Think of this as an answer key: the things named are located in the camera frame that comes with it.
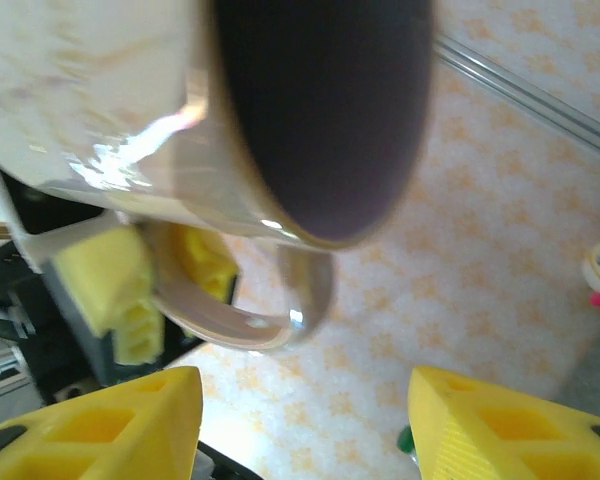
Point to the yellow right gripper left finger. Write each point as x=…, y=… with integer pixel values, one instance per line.
x=105, y=435

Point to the beige mug purple inside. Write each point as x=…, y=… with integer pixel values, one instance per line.
x=330, y=125

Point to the white bottle with green cap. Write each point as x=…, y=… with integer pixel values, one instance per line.
x=405, y=440

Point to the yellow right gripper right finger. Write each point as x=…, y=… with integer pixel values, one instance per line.
x=505, y=440

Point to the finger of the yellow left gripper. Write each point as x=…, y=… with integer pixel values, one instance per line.
x=205, y=260
x=110, y=285

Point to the aluminium frame post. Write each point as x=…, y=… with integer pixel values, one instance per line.
x=530, y=97

